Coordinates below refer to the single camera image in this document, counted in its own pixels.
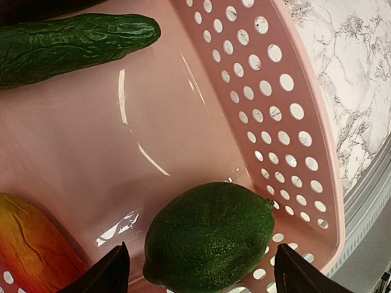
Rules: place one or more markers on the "pink perforated plastic basket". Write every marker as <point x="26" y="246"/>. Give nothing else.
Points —
<point x="226" y="94"/>

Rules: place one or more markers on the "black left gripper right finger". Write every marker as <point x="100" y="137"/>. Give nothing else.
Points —
<point x="294" y="274"/>

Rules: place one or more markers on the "red orange toy mango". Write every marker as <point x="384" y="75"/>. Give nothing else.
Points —
<point x="34" y="250"/>

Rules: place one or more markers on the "aluminium front frame rail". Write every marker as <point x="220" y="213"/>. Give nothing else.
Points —
<point x="366" y="254"/>

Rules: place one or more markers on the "green toy cucumber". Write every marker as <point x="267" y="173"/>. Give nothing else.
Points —
<point x="36" y="51"/>

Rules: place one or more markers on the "dark purple toy eggplant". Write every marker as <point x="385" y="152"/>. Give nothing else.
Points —
<point x="18" y="11"/>

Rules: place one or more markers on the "green toy avocado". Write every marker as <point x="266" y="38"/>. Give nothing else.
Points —
<point x="208" y="238"/>

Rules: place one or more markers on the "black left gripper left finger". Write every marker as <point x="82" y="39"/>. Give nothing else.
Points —
<point x="109" y="275"/>

